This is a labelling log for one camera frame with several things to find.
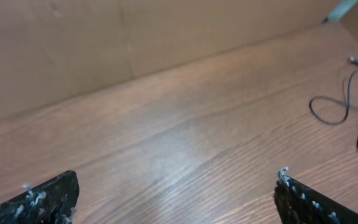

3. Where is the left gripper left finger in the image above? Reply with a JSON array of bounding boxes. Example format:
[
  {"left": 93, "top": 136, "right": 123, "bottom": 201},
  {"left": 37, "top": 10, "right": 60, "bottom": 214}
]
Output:
[{"left": 0, "top": 170, "right": 80, "bottom": 224}]

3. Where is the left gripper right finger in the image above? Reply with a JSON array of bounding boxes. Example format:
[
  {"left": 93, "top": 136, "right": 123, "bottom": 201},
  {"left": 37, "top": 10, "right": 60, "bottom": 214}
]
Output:
[{"left": 273, "top": 167, "right": 358, "bottom": 224}]

